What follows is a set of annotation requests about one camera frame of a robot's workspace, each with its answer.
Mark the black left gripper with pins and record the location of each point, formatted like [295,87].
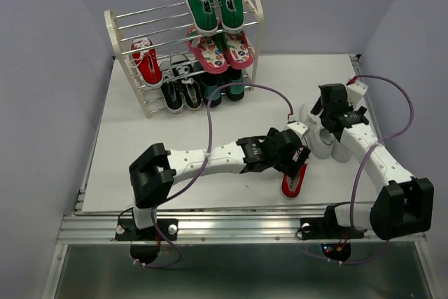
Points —
[290,166]

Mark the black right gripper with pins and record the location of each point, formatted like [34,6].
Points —
[318,107]

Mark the red canvas sneaker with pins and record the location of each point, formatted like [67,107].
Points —
[145,61]
[290,188]

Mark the black canvas sneaker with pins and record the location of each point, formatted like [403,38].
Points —
[170,87]
[190,88]

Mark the white sneaker under arm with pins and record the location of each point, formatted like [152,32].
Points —
[340,152]

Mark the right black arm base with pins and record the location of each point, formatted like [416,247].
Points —
[327,227]

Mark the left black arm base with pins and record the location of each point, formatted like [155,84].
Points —
[146,243]

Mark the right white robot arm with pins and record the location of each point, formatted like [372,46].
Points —
[404,204]

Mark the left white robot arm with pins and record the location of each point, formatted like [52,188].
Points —
[157,169]

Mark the teal suede shoe right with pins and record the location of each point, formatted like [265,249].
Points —
[235,92]

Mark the teal suede shoe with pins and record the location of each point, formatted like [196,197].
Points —
[235,92]
[209,84]

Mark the teal suede shoe left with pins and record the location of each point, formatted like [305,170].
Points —
[209,84]

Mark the cream metal shoe shelf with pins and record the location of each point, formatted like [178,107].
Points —
[163,29]

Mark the white fashion sneaker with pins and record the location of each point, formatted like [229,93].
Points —
[318,138]

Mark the pink patterned slipper right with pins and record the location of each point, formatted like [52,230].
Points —
[237,51]

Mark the pink patterned slipper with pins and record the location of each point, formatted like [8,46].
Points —
[206,52]
[237,51]

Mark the pink patterned slipper left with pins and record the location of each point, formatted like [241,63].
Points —
[206,52]

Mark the green sneaker right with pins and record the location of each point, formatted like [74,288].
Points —
[232,15]

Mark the green sneaker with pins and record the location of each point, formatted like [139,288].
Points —
[204,16]
[232,15]

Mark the green sneaker left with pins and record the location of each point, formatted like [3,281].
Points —
[204,16]

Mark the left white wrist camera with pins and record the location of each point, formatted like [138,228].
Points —
[293,124]

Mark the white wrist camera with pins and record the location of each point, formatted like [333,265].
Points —
[356,91]
[293,124]

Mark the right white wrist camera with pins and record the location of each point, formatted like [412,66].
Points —
[356,91]

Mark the aluminium table frame rail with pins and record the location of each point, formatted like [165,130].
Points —
[220,208]

